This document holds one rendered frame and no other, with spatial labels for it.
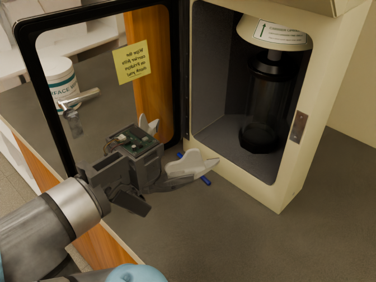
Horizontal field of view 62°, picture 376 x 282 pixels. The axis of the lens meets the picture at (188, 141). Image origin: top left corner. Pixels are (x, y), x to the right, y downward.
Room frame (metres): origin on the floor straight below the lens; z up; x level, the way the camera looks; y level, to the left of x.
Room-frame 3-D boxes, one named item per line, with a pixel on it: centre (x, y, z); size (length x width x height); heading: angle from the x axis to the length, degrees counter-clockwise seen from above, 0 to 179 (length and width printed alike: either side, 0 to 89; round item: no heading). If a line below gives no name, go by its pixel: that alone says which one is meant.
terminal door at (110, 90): (0.55, 0.14, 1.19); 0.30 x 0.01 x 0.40; 126
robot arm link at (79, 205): (0.26, 0.16, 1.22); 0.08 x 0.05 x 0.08; 46
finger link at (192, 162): (0.34, -0.01, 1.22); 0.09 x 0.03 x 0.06; 100
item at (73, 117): (0.48, 0.22, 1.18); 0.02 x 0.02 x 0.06; 36
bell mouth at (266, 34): (0.61, -0.18, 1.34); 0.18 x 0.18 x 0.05
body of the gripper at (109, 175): (0.32, 0.10, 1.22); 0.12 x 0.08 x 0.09; 136
